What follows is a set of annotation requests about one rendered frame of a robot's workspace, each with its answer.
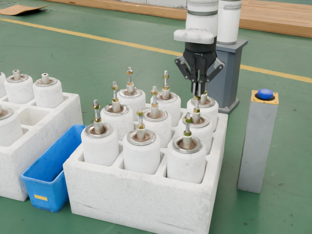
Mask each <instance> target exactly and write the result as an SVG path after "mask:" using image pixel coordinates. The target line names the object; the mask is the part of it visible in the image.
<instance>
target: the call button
mask: <svg viewBox="0 0 312 234"><path fill-rule="evenodd" d="M258 95H259V97H260V98H263V99H269V98H271V97H272V96H273V91H271V90H269V89H260V90H258Z"/></svg>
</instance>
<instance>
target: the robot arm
mask: <svg viewBox="0 0 312 234"><path fill-rule="evenodd" d="M241 2H242V0H188V10H187V18H186V29H185V30H176V31H175V32H174V40H177V41H184V42H185V50H184V52H183V55H182V56H179V57H177V58H176V59H175V63H176V65H177V67H178V68H179V70H180V71H181V73H182V74H183V76H184V77H185V79H189V80H191V93H193V96H196V92H197V91H198V97H201V95H203V93H204V92H205V83H206V82H208V83H209V82H210V81H211V80H212V79H213V78H214V77H215V76H216V75H217V74H218V73H219V72H220V71H221V70H222V69H223V67H224V66H225V62H221V61H220V60H219V59H218V58H217V54H216V44H220V45H234V44H236V43H237V37H238V29H239V21H240V13H241ZM185 62H187V63H188V65H189V67H190V70H189V68H188V67H187V65H186V64H185ZM213 63H215V65H214V68H215V69H214V70H213V71H212V72H211V74H210V75H208V76H206V75H207V71H208V68H209V67H210V66H211V65H212V64H213ZM199 70H200V71H199ZM198 71H199V75H200V76H199V80H198ZM198 82H199V83H198Z"/></svg>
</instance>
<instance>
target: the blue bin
mask: <svg viewBox="0 0 312 234"><path fill-rule="evenodd" d="M86 127H87V125H81V124H73V125H72V126H71V127H70V128H69V129H68V130H67V131H66V132H65V133H64V134H63V135H62V136H60V137H59V138H58V139H57V140H56V141H55V142H54V143H53V144H52V145H51V146H50V147H49V148H48V149H47V150H46V151H45V152H44V153H43V154H42V155H41V156H40V157H38V158H37V159H36V160H35V161H34V162H33V163H32V164H31V165H30V166H29V167H28V168H27V169H26V170H25V171H24V172H23V173H22V174H21V179H22V181H24V183H25V186H26V189H27V192H28V194H29V197H30V200H31V203H32V206H33V207H34V208H39V209H42V210H46V211H50V212H54V213H58V212H60V211H61V210H62V209H63V207H64V206H65V205H66V203H67V202H68V201H69V195H68V190H67V185H66V180H65V174H64V169H63V164H64V162H65V161H66V160H67V159H68V158H69V157H70V155H71V154H72V153H73V152H74V151H75V150H76V149H77V147H78V146H79V145H80V144H81V143H82V139H81V133H82V131H83V130H84V129H85V128H86Z"/></svg>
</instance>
